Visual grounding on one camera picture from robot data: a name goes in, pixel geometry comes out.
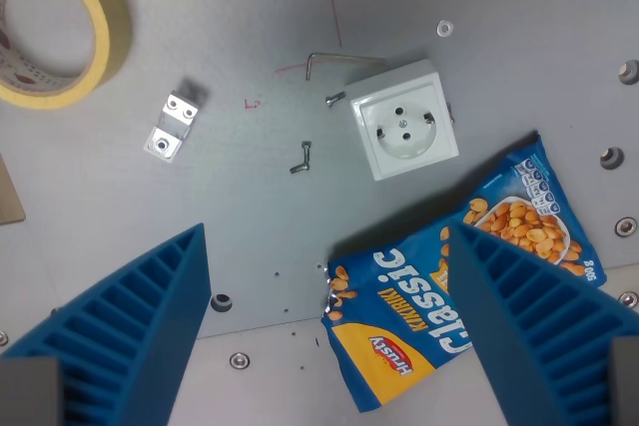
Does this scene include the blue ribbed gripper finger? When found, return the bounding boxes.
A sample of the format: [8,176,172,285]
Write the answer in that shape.
[0,222,211,426]
[448,223,639,426]

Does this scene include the blue peanut snack bag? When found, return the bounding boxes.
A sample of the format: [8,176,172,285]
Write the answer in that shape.
[319,130,608,414]

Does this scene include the brown cardboard piece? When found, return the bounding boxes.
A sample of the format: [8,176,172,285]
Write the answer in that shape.
[0,154,27,225]

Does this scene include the small screw pair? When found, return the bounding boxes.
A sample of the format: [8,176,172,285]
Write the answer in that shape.
[290,140,314,176]

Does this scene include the yellow masking tape roll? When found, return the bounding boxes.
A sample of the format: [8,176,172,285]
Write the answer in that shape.
[0,0,134,111]

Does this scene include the metal allen key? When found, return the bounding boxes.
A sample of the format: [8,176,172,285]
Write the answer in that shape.
[305,51,386,82]

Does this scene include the silver metal bracket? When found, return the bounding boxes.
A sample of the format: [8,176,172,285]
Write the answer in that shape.
[143,90,202,165]

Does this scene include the white wall power socket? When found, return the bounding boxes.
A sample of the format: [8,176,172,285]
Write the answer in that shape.
[342,58,459,183]

